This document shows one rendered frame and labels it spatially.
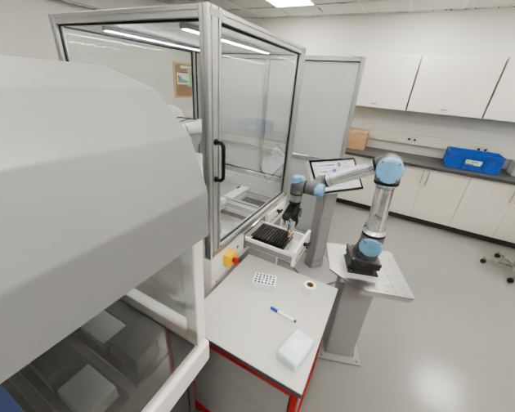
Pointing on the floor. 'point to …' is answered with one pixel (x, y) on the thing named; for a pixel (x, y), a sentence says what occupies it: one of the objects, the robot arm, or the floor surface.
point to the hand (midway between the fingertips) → (288, 230)
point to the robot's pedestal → (347, 317)
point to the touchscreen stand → (322, 216)
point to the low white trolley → (259, 340)
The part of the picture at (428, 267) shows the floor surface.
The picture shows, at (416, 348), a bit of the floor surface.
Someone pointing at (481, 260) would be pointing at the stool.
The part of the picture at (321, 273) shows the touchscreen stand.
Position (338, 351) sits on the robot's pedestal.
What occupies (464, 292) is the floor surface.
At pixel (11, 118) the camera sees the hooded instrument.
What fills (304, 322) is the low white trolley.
